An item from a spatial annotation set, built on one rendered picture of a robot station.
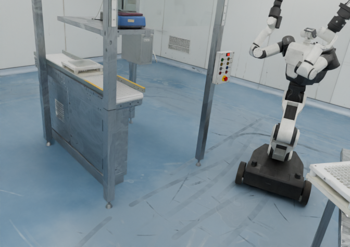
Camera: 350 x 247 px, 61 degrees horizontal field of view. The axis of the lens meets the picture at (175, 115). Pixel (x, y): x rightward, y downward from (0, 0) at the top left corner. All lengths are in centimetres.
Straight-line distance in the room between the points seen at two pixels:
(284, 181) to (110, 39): 171
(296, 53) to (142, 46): 118
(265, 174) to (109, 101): 141
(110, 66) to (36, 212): 117
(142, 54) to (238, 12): 377
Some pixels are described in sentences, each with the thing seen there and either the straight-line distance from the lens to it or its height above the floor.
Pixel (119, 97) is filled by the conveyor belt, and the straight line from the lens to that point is 201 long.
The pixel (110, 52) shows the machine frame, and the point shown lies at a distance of 177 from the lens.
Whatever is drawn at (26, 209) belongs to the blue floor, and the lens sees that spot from 241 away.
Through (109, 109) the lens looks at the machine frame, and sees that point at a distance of 188.
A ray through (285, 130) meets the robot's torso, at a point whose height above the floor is 60.
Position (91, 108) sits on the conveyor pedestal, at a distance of 233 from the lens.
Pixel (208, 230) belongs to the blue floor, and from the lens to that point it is 221.
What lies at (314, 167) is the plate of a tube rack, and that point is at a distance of 137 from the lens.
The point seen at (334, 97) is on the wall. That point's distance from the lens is 518.
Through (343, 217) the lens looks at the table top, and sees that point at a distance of 128.
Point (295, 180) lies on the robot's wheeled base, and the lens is 259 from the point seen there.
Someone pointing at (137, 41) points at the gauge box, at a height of 118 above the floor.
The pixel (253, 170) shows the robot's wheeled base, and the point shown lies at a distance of 258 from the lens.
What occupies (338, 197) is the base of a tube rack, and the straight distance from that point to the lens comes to 133.
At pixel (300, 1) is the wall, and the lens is 520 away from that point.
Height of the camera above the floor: 151
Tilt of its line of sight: 23 degrees down
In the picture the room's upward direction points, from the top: 6 degrees clockwise
